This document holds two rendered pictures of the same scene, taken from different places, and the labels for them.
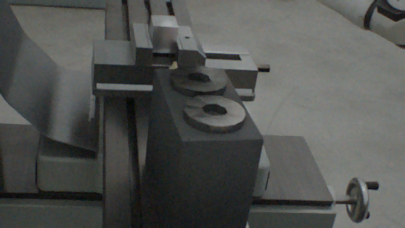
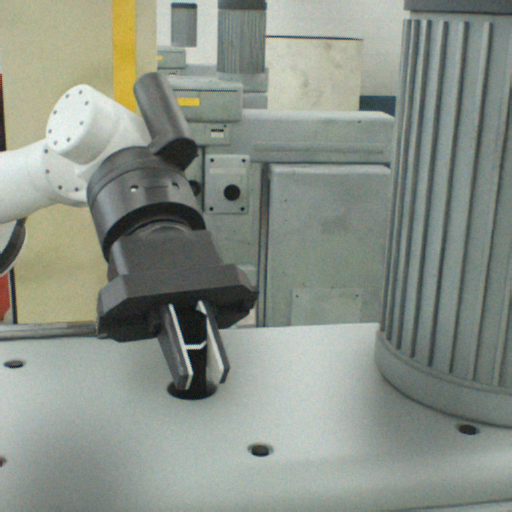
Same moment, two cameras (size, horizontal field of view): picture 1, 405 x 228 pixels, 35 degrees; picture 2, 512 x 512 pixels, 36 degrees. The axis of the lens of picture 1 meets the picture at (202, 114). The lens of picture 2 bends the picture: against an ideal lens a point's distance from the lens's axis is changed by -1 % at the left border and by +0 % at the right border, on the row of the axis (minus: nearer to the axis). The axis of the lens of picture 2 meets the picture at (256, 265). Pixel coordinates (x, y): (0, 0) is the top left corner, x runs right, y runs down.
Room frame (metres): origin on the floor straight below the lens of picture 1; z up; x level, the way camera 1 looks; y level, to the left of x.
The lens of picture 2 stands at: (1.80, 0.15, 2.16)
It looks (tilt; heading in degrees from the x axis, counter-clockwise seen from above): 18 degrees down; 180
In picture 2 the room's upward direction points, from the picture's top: 2 degrees clockwise
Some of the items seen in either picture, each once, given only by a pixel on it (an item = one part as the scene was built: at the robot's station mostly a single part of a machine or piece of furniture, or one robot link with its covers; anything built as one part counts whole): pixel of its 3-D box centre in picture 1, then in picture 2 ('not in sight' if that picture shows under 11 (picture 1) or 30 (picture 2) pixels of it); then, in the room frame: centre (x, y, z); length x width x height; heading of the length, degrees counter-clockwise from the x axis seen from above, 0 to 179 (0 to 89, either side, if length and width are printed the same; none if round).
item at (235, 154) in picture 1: (198, 148); not in sight; (0.87, 0.00, 1.03); 0.22 x 0.12 x 0.20; 18
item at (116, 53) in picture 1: (174, 60); not in sight; (1.28, 0.08, 0.99); 0.35 x 0.15 x 0.11; 103
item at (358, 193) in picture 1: (343, 199); not in sight; (1.36, -0.39, 0.63); 0.16 x 0.12 x 0.12; 101
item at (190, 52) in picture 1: (187, 46); not in sight; (1.29, 0.05, 1.02); 0.12 x 0.06 x 0.04; 13
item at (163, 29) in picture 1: (163, 34); not in sight; (1.27, 0.11, 1.05); 0.06 x 0.05 x 0.06; 13
